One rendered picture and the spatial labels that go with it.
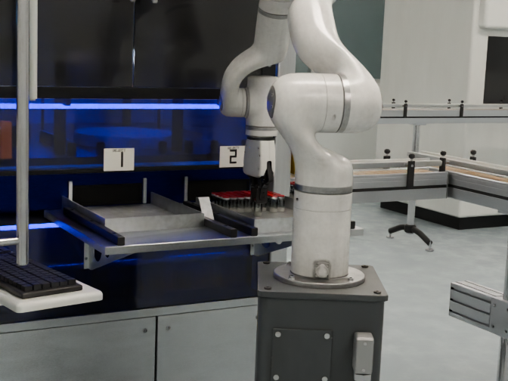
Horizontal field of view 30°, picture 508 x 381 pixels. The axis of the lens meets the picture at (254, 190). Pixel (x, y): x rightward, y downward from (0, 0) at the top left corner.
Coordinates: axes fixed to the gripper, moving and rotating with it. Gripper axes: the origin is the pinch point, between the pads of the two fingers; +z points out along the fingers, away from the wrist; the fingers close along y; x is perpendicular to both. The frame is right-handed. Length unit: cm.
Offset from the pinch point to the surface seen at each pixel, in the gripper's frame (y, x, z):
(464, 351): -97, 162, 94
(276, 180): -17.9, 15.4, -0.8
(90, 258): -15.7, -41.2, 17.9
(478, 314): -14, 93, 46
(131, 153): -17.3, -29.8, -9.7
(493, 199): -9, 90, 6
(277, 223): 19.7, -5.2, 3.8
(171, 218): 8.5, -28.9, 3.4
